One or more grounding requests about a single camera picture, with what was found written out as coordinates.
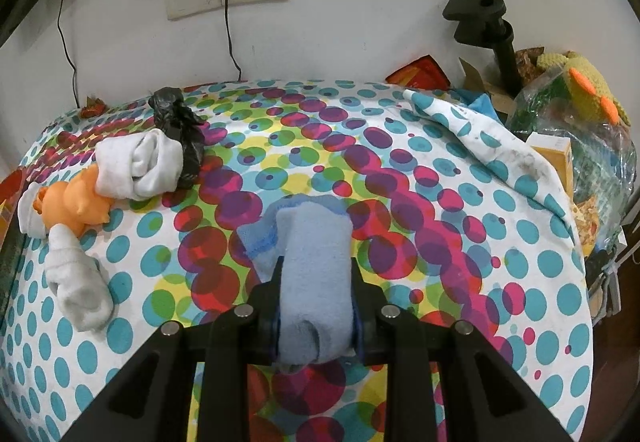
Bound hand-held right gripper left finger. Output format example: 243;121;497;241
62;258;286;442

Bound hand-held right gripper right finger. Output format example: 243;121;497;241
347;258;573;442

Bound blue sock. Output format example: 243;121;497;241
236;194;357;368

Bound white sock pair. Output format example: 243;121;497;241
94;129;185;200

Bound long white sock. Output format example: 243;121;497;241
46;224;112;330

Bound black plastic bag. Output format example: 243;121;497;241
149;87;207;188

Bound orange rubber toy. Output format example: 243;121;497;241
32;169;113;238

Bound white sock ball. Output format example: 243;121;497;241
18;184;53;238

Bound red round tray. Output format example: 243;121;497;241
0;167;28;338

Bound polka dot tablecloth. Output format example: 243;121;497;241
0;79;596;442

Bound blue cloth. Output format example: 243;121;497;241
450;87;501;120

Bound orange patterned snack packet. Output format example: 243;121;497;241
570;194;603;255

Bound yellow white carton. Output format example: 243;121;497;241
530;132;576;203

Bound red foil packet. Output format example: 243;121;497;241
386;54;451;90

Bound open cardboard box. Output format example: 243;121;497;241
459;57;516;123

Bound small red wrapper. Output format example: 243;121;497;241
80;94;108;117

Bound plastic bag with green contents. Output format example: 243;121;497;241
505;72;638;248

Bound brown patterned packet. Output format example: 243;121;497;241
515;47;543;88

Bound yellow knitted toy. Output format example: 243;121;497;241
535;51;632;125

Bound black clamp stand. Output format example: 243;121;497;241
442;0;523;98

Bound long hanging black cable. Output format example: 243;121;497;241
56;0;81;109

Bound thin charger cable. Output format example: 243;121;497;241
222;0;244;82

